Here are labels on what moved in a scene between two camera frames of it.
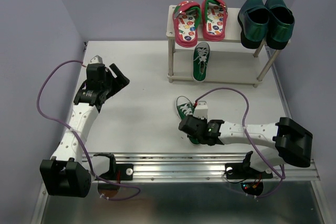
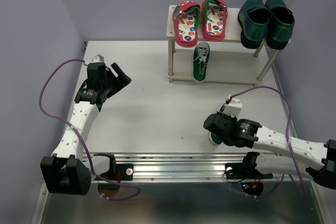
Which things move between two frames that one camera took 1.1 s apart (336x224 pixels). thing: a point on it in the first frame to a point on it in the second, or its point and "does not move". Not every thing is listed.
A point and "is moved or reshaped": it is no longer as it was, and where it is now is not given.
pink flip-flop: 187,16 does not move
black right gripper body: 203,119 to 227,117
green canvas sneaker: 185,107 is moved or reshaped
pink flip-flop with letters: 214,14 does not move
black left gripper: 119,83 does not move
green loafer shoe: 280,20 does not move
